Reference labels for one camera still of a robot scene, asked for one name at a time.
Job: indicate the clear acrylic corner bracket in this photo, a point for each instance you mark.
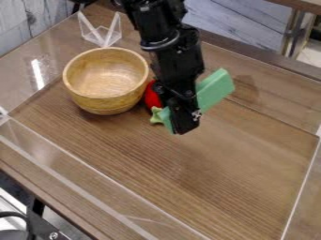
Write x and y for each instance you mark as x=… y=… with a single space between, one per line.
x=102 y=36

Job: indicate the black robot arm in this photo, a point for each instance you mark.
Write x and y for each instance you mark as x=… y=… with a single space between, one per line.
x=146 y=13

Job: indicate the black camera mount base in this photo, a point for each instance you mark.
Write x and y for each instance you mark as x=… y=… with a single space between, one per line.
x=31 y=227

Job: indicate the red plush strawberry toy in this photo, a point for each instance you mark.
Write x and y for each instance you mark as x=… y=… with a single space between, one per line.
x=160 y=113

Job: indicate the brown wooden bowl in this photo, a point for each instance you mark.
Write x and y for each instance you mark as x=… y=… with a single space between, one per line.
x=106 y=79

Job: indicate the metal table leg background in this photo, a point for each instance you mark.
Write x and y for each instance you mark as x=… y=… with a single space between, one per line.
x=297 y=33

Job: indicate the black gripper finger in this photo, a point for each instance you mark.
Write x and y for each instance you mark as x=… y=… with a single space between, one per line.
x=185 y=115

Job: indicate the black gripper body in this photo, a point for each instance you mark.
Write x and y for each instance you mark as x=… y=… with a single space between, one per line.
x=177 y=62

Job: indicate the green block stick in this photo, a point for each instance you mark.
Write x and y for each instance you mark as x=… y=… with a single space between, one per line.
x=210 y=91

